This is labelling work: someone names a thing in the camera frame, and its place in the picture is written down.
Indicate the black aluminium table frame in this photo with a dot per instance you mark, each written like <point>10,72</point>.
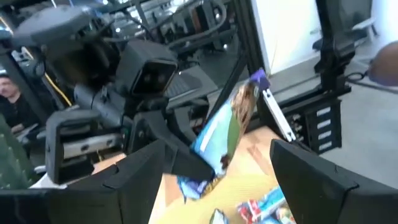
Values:
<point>245,37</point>

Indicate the person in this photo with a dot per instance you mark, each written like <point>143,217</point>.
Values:
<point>12,109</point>

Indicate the black box white labels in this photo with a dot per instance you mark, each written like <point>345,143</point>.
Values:
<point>312,130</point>

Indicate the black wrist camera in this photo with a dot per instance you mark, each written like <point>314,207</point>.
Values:
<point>146,68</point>

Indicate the brown round object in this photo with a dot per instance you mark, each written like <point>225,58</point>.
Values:
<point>387,63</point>

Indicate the silver metal strip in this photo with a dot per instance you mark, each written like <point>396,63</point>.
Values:
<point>278,115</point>

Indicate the green cactus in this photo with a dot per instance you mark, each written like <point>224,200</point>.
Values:
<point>9,161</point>

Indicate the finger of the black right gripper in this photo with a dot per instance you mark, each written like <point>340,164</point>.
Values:
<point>182,124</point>
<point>186,165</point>

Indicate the blue granola bar purple end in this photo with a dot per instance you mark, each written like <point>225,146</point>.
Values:
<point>214,140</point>

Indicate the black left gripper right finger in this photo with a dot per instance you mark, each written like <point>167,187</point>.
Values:
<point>326,199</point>

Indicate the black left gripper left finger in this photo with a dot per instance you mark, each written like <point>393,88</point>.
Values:
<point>93,202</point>

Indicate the green granola bar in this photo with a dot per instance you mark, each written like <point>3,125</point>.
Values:
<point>286,216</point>

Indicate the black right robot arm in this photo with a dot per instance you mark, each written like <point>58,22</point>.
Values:
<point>56,25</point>

